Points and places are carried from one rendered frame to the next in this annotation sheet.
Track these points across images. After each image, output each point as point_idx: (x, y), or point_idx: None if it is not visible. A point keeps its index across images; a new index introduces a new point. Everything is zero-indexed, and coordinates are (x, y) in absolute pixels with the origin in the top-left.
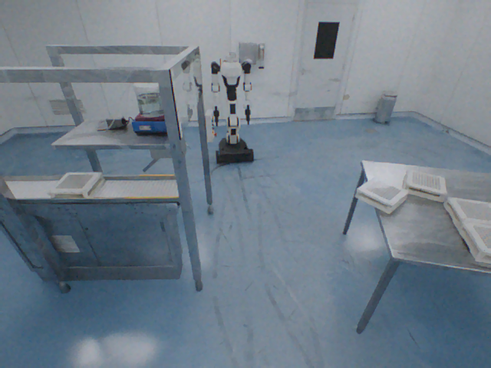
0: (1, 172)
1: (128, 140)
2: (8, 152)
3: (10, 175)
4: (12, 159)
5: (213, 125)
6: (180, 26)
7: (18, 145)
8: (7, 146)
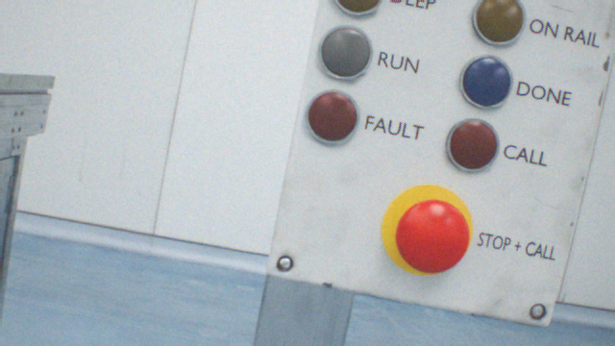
0: (462, 337)
1: None
2: (564, 335)
3: (45, 75)
4: (531, 342)
5: (471, 73)
6: None
7: (606, 341)
8: (592, 332)
